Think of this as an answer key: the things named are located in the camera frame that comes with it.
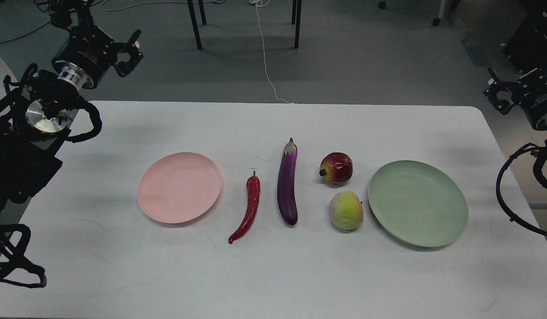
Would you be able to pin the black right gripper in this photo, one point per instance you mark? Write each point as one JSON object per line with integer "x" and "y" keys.
{"x": 530, "y": 94}

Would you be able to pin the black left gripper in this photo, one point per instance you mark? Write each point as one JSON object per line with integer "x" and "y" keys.
{"x": 95, "y": 54}

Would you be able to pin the red pomegranate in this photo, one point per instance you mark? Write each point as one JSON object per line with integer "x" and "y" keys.
{"x": 336, "y": 168}

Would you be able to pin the red chili pepper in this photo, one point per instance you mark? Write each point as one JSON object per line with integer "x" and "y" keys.
{"x": 253, "y": 188}

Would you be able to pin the yellow green peach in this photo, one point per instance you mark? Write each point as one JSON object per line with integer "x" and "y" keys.
{"x": 346, "y": 210}

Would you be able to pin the purple eggplant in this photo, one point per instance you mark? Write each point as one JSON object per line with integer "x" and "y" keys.
{"x": 286, "y": 183}

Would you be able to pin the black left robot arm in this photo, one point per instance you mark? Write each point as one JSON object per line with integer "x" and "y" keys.
{"x": 37, "y": 115}

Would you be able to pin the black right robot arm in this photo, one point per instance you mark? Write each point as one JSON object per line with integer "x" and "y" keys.
{"x": 526, "y": 158}

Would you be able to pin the black equipment case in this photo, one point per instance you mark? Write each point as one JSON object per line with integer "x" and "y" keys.
{"x": 527, "y": 48}

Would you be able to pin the black chair leg left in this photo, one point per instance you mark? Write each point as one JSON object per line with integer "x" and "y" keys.
{"x": 194, "y": 21}

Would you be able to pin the black chair leg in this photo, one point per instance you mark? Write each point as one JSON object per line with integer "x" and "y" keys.
{"x": 296, "y": 11}
{"x": 194, "y": 21}

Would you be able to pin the green plate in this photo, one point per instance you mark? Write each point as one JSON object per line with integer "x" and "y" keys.
{"x": 418, "y": 204}

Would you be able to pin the pink plate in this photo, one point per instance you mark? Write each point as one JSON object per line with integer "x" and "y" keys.
{"x": 179, "y": 188}

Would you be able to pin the black chair leg right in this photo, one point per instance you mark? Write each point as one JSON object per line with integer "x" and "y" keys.
{"x": 296, "y": 11}

